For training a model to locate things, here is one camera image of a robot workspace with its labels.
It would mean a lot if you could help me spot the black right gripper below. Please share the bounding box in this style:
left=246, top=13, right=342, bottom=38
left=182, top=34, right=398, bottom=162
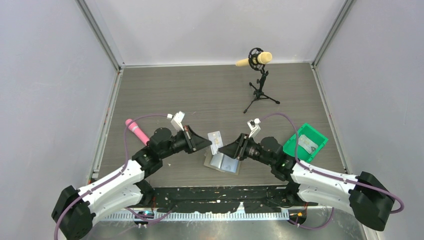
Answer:
left=218, top=133, right=275, bottom=167

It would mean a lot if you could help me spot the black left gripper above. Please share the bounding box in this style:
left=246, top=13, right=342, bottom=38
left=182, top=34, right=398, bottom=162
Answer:
left=159, top=125, right=211, bottom=160

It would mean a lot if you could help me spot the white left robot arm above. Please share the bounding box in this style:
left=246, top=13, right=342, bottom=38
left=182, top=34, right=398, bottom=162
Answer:
left=51, top=125, right=212, bottom=240

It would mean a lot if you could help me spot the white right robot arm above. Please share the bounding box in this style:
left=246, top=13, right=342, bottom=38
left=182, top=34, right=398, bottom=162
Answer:
left=218, top=133, right=395, bottom=232

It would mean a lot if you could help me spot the card inside green bin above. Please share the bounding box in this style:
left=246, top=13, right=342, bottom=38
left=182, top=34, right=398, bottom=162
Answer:
left=298, top=134, right=319, bottom=154

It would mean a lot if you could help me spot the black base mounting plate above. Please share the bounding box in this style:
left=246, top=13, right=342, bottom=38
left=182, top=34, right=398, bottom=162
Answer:
left=132, top=185, right=306, bottom=214

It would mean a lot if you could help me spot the black tripod microphone stand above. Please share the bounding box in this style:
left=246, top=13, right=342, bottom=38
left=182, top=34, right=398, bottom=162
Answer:
left=243, top=47, right=281, bottom=114

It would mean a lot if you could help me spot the pink cylindrical toy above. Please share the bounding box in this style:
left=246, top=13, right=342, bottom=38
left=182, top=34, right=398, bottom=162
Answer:
left=125, top=118, right=150, bottom=146

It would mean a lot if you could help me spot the green plastic bin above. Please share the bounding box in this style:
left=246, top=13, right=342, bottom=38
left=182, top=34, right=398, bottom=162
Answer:
left=282, top=123, right=328, bottom=163

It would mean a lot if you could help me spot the yellow foam microphone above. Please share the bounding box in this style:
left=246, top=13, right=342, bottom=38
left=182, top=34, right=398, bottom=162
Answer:
left=235, top=51, right=273, bottom=68

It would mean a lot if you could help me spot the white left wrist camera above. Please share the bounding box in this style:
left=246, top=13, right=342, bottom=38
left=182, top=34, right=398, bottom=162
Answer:
left=166, top=111, right=185, bottom=131

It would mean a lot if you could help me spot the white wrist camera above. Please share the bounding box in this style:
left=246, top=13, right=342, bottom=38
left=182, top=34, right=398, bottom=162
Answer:
left=166, top=111, right=185, bottom=131
left=247, top=118, right=261, bottom=138

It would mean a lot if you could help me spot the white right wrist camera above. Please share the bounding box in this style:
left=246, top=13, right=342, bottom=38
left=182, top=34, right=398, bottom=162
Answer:
left=247, top=118, right=261, bottom=138

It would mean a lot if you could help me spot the aluminium frame rail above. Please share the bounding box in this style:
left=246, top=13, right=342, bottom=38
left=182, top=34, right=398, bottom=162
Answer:
left=100, top=202, right=318, bottom=221

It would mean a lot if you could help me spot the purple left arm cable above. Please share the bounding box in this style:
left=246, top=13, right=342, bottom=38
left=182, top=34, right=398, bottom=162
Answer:
left=53, top=114, right=176, bottom=240

